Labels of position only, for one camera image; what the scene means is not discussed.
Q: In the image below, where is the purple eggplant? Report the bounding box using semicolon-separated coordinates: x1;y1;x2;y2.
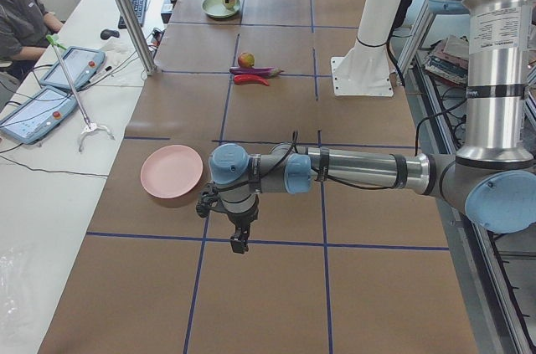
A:
229;66;284;79

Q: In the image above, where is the pink plate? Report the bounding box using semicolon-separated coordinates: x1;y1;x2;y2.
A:
140;145;204;199

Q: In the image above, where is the aluminium frame rail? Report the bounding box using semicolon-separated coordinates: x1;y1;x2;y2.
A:
399;2;535;353

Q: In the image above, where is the black computer mouse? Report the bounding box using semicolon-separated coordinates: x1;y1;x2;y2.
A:
100;28;120;40

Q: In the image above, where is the aluminium frame post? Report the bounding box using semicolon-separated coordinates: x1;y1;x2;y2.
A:
115;0;157;76

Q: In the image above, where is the yellow pink peach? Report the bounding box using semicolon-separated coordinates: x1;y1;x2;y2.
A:
222;0;235;10

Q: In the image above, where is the red chili pepper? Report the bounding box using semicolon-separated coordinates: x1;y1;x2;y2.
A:
233;74;270;86

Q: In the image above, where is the seated person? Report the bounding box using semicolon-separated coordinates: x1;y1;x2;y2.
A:
1;0;63;81

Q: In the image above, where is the stack of books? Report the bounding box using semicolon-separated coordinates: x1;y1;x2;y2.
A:
424;35;469;86

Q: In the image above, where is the teach pendant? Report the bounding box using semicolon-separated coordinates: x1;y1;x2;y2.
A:
1;86;77;145
39;46;106;91

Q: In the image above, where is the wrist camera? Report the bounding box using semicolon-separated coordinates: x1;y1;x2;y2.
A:
196;183;223;218

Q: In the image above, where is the reacher grabber tool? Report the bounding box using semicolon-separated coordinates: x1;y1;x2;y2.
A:
45;33;116;153

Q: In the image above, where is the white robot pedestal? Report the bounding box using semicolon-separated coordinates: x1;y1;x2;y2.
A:
331;0;401;97

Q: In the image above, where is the green plate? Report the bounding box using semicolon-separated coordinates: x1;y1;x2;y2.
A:
202;0;241;19

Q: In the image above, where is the black keyboard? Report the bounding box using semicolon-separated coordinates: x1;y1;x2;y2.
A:
130;0;148;27

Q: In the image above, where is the near teach pendant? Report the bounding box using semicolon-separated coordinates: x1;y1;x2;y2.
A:
1;86;77;145

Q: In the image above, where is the far teach pendant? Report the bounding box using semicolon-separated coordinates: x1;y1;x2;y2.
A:
39;46;106;91

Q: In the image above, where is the red yellow pomegranate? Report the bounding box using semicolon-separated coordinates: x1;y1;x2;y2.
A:
237;52;255;69

